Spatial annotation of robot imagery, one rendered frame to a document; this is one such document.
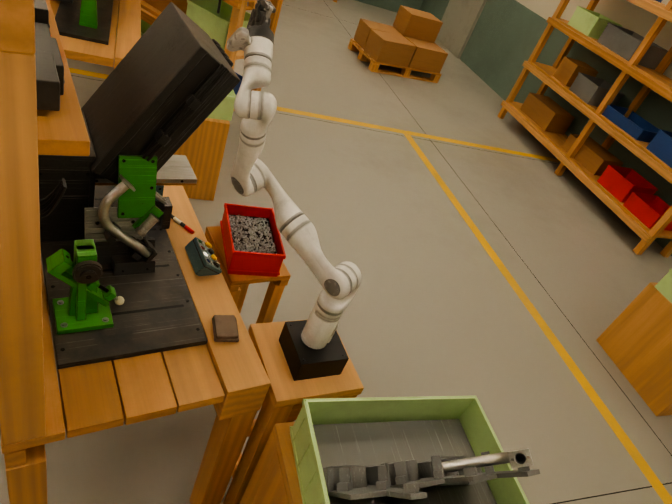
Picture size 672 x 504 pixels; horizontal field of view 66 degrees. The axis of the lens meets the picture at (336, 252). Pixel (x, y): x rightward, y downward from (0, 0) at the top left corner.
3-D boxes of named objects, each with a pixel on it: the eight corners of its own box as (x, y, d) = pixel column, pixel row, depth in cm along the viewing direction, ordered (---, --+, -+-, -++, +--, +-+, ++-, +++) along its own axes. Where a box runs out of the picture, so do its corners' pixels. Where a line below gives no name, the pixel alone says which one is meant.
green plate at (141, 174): (148, 208, 179) (151, 148, 171) (154, 218, 174) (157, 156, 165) (112, 208, 173) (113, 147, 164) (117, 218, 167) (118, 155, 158)
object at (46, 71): (53, 80, 124) (53, 52, 120) (60, 112, 115) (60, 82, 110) (18, 77, 120) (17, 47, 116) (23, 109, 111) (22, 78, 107)
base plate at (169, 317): (135, 154, 231) (135, 150, 230) (206, 344, 164) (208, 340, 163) (26, 150, 209) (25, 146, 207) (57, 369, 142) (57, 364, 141)
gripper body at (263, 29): (264, 59, 140) (265, 28, 142) (279, 44, 133) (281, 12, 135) (238, 49, 136) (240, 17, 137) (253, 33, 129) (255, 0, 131)
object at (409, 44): (411, 60, 826) (431, 12, 783) (437, 83, 775) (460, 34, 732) (347, 47, 767) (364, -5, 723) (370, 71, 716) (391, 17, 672)
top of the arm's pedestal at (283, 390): (327, 324, 199) (330, 317, 196) (360, 394, 178) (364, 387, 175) (247, 331, 183) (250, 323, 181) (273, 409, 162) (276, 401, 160)
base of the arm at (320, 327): (319, 324, 178) (335, 291, 168) (332, 345, 173) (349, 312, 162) (296, 330, 173) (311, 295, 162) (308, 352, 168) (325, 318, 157)
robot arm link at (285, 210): (253, 165, 166) (304, 225, 163) (229, 179, 161) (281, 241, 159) (257, 149, 157) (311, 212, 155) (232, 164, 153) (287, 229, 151)
